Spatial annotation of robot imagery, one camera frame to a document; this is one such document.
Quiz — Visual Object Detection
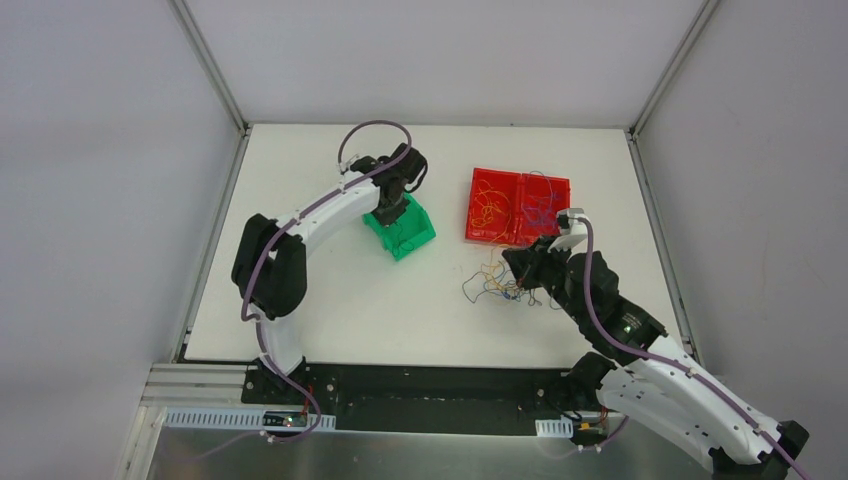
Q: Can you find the wire bundle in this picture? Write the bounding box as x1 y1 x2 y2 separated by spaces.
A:
461 246 564 311

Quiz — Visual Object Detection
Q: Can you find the green plastic bin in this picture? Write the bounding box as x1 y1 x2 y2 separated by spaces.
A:
362 193 436 261

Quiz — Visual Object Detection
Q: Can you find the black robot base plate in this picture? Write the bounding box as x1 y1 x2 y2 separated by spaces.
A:
241 361 602 436

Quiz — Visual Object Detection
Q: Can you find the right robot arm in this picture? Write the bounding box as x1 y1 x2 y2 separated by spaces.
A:
502 236 809 479

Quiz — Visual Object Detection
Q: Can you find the red double plastic bin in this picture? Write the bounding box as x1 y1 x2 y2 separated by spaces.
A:
465 167 571 247

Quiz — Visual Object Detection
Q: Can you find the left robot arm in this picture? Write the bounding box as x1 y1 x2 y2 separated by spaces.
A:
230 143 435 405

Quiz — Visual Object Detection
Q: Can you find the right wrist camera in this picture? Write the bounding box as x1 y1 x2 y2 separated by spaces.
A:
548 208 588 252

